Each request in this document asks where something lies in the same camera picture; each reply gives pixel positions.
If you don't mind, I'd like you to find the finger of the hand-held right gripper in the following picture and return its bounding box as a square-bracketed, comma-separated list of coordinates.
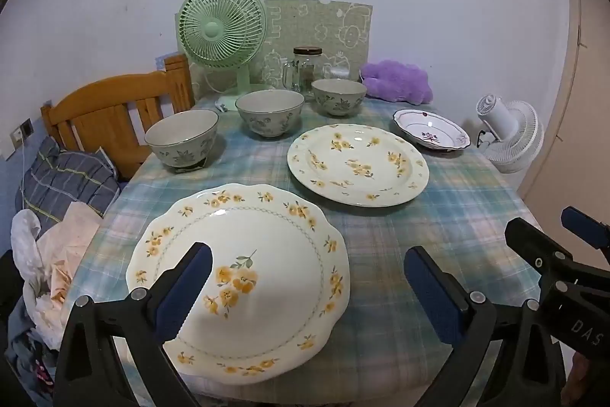
[504, 217, 573, 280]
[561, 206, 610, 265]

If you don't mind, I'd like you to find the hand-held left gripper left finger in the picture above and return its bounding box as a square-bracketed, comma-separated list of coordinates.
[54, 241, 213, 407]

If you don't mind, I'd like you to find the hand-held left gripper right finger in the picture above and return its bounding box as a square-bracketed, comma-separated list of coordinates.
[403, 245, 568, 407]

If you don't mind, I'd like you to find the scalloped yellow floral plate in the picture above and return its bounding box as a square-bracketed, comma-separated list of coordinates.
[125, 183, 352, 385]

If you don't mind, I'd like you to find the round yellow floral plate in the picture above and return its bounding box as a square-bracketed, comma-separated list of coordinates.
[287, 124, 430, 208]

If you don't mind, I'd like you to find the grey floral ceramic bowl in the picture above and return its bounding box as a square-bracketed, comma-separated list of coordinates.
[311, 78, 368, 118]
[144, 109, 220, 172]
[235, 89, 306, 139]

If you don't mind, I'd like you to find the small purple floral plate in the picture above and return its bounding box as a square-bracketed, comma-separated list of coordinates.
[393, 109, 472, 151]

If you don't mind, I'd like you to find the white fan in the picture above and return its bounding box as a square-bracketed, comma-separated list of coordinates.
[475, 93, 545, 174]

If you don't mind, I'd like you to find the beige door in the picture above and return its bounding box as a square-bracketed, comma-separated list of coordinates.
[517, 0, 610, 241]

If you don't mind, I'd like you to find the peach cloth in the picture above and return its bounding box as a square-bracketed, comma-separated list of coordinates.
[29, 202, 104, 341]

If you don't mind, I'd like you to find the grey plaid pillow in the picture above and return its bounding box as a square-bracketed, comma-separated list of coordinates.
[14, 135, 121, 232]

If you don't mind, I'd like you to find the white cloth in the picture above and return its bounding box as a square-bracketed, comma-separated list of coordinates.
[10, 209, 46, 288]

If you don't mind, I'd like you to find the dark patterned cloth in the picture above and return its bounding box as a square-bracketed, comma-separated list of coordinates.
[0, 293, 65, 407]

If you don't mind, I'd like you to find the orange wooden headboard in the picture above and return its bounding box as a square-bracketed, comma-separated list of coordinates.
[40, 54, 194, 182]

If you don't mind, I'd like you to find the purple plush toy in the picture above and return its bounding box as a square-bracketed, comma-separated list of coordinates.
[359, 59, 434, 105]

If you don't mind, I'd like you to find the clear glass mug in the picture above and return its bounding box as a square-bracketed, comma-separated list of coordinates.
[281, 59, 302, 92]

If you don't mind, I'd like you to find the small white container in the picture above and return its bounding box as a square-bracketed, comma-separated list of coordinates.
[325, 60, 356, 82]

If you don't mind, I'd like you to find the glass jar with dark lid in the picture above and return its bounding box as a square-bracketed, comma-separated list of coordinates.
[292, 47, 324, 91]

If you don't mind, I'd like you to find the green desk fan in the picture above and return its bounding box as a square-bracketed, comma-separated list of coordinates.
[177, 0, 268, 112]

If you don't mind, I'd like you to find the green printed mat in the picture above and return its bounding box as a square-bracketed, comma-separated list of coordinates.
[260, 0, 374, 89]

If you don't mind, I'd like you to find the green fan power cable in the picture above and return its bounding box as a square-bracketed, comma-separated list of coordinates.
[204, 68, 239, 110]

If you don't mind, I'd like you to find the thin white cable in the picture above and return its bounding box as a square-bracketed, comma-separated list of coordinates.
[18, 139, 28, 210]

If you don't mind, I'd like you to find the wall outlet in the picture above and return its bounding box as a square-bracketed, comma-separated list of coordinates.
[8, 117, 34, 151]

